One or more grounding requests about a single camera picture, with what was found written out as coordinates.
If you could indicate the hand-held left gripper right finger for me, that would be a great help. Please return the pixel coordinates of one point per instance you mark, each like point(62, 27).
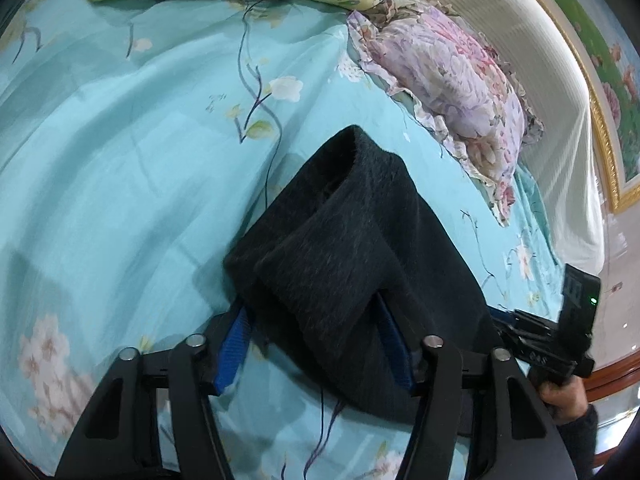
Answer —
point(395, 347)

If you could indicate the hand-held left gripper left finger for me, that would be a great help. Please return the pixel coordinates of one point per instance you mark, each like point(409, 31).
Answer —
point(233, 350)

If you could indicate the black pants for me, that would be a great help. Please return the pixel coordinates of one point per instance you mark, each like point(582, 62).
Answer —
point(350, 280)

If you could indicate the person's right forearm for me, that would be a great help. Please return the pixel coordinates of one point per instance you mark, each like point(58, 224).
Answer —
point(580, 440)

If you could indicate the person's right hand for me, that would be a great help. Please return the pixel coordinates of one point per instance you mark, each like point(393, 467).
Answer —
point(565, 400)

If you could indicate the turquoise floral bed sheet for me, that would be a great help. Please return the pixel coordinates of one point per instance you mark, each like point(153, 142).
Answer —
point(125, 185)

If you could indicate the white padded headboard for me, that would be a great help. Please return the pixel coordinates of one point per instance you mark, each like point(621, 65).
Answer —
point(540, 100)

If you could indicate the pink floral ruffled pillow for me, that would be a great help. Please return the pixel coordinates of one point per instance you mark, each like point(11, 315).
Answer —
point(450, 90)

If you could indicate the gold framed floral picture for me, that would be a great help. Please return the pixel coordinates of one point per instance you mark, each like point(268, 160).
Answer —
point(600, 60)

